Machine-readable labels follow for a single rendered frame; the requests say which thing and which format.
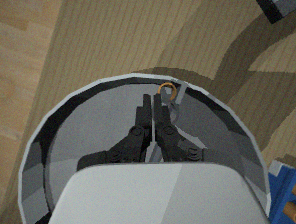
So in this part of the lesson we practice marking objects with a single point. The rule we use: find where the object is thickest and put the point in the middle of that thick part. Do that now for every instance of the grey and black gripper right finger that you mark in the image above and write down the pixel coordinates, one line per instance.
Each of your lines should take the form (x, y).
(175, 147)

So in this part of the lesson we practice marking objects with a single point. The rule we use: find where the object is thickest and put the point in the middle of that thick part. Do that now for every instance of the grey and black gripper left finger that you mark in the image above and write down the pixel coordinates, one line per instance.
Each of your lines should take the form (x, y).
(132, 148)

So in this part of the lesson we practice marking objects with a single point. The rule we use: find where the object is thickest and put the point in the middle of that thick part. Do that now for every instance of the blue crate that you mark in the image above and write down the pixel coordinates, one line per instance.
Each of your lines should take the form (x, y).
(282, 180)

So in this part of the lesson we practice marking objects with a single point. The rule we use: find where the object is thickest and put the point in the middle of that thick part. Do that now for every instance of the grey metal ring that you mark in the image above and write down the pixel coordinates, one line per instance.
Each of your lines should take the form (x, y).
(175, 110)

